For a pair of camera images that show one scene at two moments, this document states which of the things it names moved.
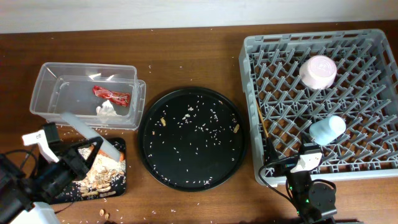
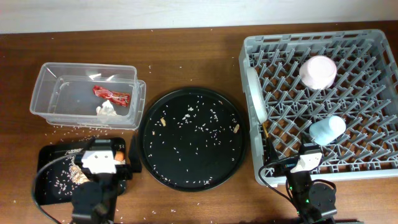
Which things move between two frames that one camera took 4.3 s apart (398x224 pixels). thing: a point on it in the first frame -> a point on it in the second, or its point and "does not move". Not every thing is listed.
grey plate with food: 88,132 -> 257,96
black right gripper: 272,159 does not move
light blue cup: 326,130 does not move
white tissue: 106,109 does not move
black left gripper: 73,160 -> 125,170
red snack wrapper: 122,98 does not move
